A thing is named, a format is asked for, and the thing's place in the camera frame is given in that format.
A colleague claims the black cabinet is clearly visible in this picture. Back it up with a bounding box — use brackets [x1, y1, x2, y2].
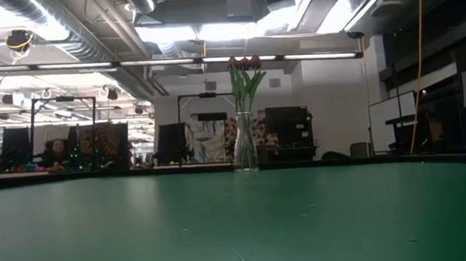
[263, 103, 318, 165]

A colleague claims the grey bin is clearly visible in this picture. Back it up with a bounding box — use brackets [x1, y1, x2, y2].
[349, 141, 370, 159]

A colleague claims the floral cloth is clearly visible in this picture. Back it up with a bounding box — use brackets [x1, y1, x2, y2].
[223, 116, 279, 151]

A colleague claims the yellow hanging cable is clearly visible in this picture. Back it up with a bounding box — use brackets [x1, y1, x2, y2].
[397, 0, 439, 155]

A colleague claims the person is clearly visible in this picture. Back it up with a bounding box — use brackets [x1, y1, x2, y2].
[43, 137, 73, 170]

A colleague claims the green table mat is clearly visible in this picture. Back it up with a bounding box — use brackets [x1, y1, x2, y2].
[0, 147, 466, 261]

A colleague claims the black table frame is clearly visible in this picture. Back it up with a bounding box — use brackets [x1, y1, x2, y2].
[0, 139, 466, 204]

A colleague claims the dark red artificial tulip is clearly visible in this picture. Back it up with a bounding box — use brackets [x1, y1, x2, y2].
[238, 55, 260, 168]
[227, 56, 250, 169]
[241, 53, 275, 167]

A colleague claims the black overhead rig frame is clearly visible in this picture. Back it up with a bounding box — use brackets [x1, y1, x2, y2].
[175, 88, 241, 126]
[27, 93, 103, 176]

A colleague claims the tall clear glass vase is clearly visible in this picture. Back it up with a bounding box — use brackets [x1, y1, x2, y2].
[230, 111, 261, 173]

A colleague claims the long LED light bar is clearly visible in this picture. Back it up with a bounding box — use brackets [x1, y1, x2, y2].
[0, 35, 365, 87]

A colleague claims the patterned hanging cloth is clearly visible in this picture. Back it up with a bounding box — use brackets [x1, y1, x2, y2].
[76, 121, 132, 174]

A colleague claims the yellow cable reel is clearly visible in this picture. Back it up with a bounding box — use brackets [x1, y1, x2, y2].
[3, 28, 36, 53]

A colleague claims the whiteboard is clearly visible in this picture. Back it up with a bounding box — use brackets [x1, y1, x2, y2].
[366, 90, 421, 154]

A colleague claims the silver spiral air duct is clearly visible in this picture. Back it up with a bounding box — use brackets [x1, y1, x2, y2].
[0, 0, 160, 112]

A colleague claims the grey ceiling box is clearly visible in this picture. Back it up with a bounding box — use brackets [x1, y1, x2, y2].
[225, 0, 255, 22]

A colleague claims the black panel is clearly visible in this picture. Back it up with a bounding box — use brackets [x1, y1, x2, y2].
[155, 122, 189, 165]

